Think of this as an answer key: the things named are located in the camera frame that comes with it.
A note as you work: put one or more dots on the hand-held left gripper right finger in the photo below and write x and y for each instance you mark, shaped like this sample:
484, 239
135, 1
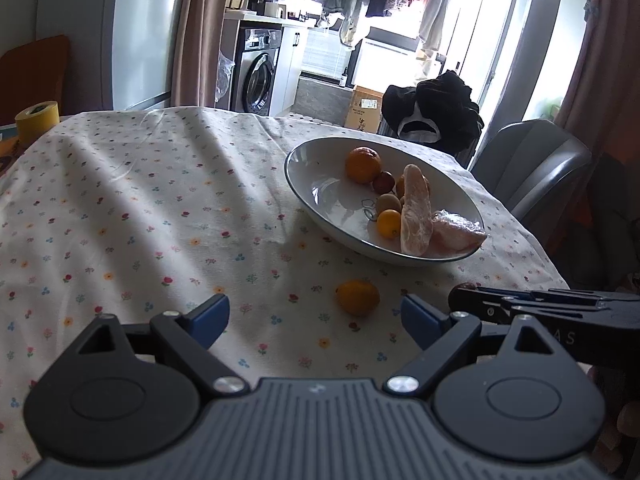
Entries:
420, 317

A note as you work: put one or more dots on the orange printed table mat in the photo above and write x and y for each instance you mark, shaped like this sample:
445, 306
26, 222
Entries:
7, 152

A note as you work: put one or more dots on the floral white tablecloth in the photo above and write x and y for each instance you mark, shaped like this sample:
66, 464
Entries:
150, 210

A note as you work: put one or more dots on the black garment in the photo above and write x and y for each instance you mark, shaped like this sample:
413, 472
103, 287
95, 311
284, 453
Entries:
450, 105

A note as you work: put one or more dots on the brown kiwi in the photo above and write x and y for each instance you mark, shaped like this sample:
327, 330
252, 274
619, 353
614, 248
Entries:
389, 202

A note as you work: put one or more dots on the wooden chair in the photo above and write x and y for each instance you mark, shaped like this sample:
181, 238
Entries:
35, 75

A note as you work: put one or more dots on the pink curtain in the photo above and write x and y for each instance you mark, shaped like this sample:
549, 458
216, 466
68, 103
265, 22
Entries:
600, 75

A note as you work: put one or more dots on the white bowl with dark rim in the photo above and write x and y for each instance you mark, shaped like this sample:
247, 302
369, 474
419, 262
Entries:
320, 180

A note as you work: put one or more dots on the silver washing machine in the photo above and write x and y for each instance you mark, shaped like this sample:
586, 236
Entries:
257, 72

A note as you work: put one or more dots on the white kitchen cabinet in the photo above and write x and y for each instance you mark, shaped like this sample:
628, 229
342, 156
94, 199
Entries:
292, 65

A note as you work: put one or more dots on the white hanging garment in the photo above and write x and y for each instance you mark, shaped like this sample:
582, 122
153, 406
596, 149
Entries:
437, 10

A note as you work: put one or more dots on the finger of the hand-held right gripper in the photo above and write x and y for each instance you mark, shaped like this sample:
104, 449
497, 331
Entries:
505, 296
505, 311

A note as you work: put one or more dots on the yellow tape roll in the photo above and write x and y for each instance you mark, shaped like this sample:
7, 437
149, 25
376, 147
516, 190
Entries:
37, 120

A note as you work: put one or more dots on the cardboard box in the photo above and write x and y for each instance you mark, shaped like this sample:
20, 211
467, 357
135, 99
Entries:
364, 107

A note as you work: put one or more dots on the dark red plum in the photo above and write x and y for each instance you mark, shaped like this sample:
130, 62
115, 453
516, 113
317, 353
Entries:
460, 294

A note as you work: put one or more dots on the small kumquat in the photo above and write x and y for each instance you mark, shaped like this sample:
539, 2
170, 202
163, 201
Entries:
387, 224

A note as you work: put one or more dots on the white mug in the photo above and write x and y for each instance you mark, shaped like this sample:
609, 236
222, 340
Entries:
272, 10

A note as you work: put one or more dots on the grey refrigerator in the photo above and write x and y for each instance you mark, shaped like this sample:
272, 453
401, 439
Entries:
125, 30

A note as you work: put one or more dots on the pink pastry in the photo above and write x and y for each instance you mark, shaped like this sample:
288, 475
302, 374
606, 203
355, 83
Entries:
457, 232

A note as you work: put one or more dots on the clear plastic bag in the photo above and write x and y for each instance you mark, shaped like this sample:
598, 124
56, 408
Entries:
224, 77

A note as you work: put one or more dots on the bread loaf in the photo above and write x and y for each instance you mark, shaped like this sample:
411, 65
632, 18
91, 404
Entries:
416, 215

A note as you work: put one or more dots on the orange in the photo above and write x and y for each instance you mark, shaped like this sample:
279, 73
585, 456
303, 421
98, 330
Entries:
357, 297

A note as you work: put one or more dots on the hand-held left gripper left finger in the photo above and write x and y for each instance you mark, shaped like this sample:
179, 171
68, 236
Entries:
210, 317

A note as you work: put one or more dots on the brown-pink curtain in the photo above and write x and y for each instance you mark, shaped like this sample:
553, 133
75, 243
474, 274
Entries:
205, 35

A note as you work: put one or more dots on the grey plastic chair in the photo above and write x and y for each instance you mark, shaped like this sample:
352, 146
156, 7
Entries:
530, 170

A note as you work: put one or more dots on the white appliance with dark top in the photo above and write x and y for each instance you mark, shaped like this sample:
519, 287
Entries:
395, 57

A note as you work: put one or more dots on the person's right hand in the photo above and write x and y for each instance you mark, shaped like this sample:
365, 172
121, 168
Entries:
625, 417

